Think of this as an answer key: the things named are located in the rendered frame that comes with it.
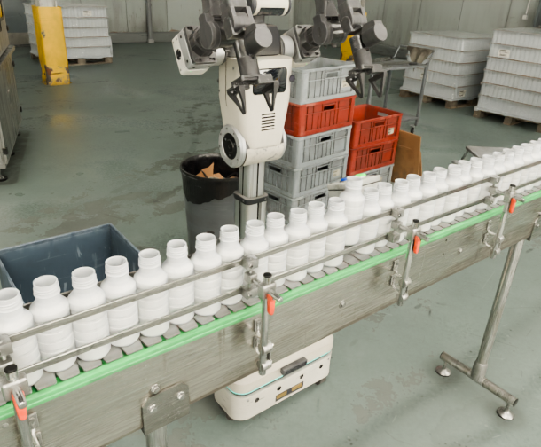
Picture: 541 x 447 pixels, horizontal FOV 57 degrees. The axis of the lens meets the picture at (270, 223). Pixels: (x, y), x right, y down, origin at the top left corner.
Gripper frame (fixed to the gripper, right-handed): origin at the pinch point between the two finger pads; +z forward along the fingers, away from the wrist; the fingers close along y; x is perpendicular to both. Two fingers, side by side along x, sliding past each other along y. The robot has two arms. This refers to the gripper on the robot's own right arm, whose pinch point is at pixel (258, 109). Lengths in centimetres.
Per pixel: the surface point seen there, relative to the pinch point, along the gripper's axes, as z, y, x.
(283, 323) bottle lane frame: 53, -24, -25
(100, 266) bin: 34, -44, 35
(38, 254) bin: 26, -60, 30
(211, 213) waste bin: 28, 47, 131
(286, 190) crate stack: 25, 130, 171
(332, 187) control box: 26.1, 11.1, -11.2
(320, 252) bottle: 39, -12, -29
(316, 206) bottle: 28.9, -10.8, -29.4
